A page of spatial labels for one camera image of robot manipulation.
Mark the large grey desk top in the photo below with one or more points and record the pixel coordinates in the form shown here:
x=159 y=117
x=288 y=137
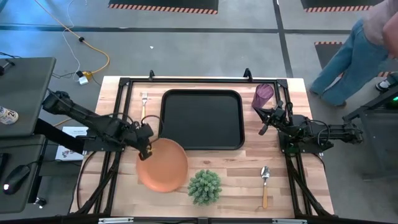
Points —
x=25 y=93

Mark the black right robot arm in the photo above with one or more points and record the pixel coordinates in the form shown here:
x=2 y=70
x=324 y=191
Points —
x=329 y=130

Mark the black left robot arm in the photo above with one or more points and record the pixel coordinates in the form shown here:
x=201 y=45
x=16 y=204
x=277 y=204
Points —
x=93 y=119

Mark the small grey desk top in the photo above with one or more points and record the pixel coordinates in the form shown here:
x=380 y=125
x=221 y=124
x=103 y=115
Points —
x=18 y=149

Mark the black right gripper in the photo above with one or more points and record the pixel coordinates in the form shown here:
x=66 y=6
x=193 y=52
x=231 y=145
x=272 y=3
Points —
x=276 y=116

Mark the small metal caster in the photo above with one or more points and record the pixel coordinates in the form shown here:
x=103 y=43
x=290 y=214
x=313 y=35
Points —
x=40 y=202

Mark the black stand with green light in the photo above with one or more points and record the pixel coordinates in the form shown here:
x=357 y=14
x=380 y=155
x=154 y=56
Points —
x=379 y=130

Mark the white printed paper sheet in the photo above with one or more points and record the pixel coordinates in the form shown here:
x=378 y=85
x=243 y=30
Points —
x=66 y=155

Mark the black mat with striped edge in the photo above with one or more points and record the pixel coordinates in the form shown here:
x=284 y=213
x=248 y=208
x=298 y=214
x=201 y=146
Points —
x=339 y=4
x=163 y=3
x=326 y=53

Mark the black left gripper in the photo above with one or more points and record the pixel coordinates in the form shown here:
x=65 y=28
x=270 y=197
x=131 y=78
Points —
x=143 y=133

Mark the silver metal bracket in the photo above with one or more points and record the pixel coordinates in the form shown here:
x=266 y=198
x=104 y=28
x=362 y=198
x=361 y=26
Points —
x=115 y=220
x=289 y=221

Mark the white printed can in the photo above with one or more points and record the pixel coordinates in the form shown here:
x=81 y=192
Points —
x=8 y=115

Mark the black computer mouse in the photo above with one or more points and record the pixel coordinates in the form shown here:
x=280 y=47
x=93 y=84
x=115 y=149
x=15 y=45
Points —
x=15 y=180

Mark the orange round plate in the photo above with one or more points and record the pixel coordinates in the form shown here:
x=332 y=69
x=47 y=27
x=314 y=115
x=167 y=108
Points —
x=164 y=168

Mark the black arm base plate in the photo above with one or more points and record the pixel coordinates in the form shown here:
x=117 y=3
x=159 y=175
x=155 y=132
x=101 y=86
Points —
x=99 y=147
x=298 y=148

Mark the black rectangular tray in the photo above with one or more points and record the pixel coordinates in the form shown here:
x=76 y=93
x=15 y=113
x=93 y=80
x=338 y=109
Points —
x=202 y=119

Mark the green artificial plant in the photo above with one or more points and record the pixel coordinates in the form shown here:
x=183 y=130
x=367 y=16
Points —
x=204 y=187

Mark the black metal table frame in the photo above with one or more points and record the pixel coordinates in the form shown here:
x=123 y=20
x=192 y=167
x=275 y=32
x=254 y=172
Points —
x=202 y=80

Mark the person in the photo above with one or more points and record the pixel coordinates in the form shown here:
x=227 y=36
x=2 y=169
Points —
x=357 y=59

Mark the white power adapter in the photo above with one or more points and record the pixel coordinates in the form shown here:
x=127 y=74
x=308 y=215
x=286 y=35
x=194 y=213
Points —
x=83 y=80

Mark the purple translucent cup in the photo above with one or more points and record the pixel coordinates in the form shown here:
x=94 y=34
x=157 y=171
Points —
x=262 y=95

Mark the black tool on desk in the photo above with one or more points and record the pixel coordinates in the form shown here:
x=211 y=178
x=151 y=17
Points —
x=5 y=67

